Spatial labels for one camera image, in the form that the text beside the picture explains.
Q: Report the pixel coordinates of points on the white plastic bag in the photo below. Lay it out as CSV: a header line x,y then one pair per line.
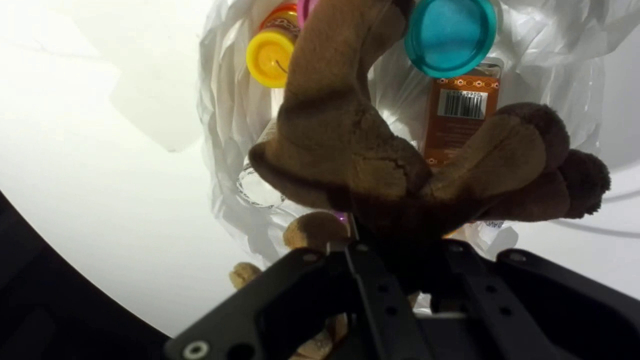
x,y
227,120

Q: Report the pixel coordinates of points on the orange cap spice bottle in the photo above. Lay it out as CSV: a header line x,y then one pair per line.
x,y
460,110

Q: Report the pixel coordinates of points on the brown plush moose toy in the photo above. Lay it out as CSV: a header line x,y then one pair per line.
x,y
361,146

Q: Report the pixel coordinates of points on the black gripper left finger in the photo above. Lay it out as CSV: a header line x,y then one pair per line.
x,y
301,307

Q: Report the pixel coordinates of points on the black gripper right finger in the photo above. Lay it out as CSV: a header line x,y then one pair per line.
x,y
533,307

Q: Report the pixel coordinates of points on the teal lid dough tub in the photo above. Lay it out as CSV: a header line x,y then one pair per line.
x,y
451,32

